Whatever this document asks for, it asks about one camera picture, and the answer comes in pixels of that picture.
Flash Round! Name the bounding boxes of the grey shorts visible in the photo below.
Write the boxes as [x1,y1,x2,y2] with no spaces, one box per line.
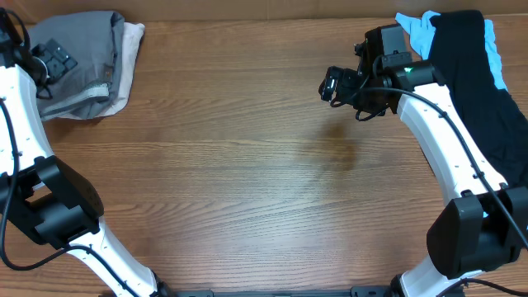
[29,11,125,120]

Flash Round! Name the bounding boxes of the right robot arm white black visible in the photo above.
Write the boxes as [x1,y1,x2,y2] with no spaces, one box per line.
[318,25,527,297]

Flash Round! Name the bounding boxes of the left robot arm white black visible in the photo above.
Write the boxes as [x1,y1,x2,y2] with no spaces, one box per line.
[1,9,173,296]

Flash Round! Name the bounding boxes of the folded beige shorts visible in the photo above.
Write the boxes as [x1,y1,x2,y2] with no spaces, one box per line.
[59,22,145,120]

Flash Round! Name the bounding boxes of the light blue garment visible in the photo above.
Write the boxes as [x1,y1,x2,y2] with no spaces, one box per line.
[394,10,528,232]

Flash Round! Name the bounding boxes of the black garment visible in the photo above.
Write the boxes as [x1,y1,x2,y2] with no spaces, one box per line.
[429,11,527,187]

